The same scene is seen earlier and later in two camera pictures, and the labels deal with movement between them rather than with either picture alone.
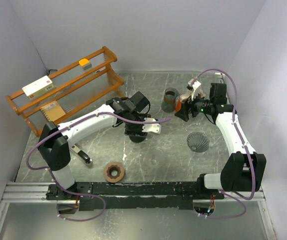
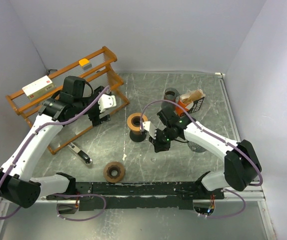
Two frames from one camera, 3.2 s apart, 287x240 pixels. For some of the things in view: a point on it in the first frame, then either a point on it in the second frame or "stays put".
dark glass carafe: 137,139 stays put
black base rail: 135,195 stays put
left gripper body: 133,129 → 94,114
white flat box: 39,87 stays put
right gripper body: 195,105 → 163,138
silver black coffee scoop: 83,156 stays put
